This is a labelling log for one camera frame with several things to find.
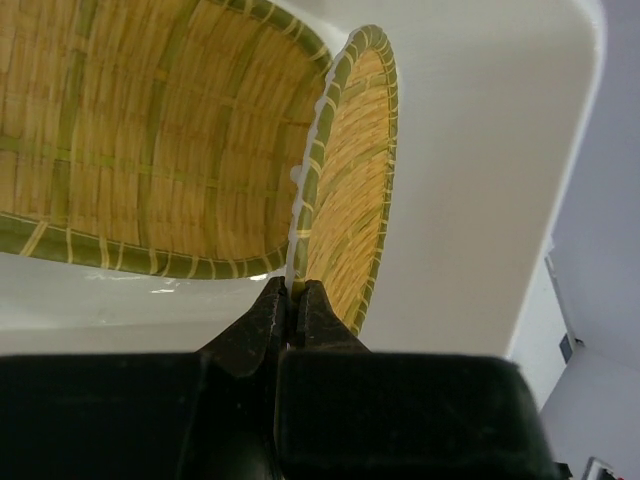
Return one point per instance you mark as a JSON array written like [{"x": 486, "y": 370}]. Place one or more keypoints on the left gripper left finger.
[{"x": 256, "y": 337}]

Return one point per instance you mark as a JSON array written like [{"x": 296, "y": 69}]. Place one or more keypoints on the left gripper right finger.
[{"x": 310, "y": 323}]

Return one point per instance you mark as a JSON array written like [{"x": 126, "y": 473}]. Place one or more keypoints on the round woven bamboo plate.
[{"x": 341, "y": 208}]

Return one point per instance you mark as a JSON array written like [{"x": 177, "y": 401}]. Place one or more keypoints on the square woven bamboo tray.
[{"x": 154, "y": 137}]

